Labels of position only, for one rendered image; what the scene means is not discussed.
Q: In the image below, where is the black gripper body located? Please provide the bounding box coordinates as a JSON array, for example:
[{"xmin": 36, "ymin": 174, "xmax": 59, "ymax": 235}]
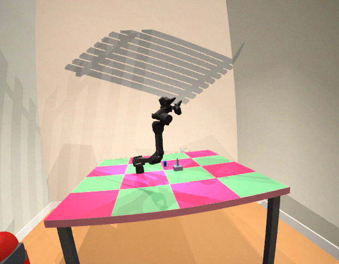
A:
[{"xmin": 160, "ymin": 105, "xmax": 182, "ymax": 115}]

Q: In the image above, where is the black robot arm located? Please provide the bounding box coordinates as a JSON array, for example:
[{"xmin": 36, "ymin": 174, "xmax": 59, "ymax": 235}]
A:
[{"xmin": 132, "ymin": 97, "xmax": 173, "ymax": 174}]

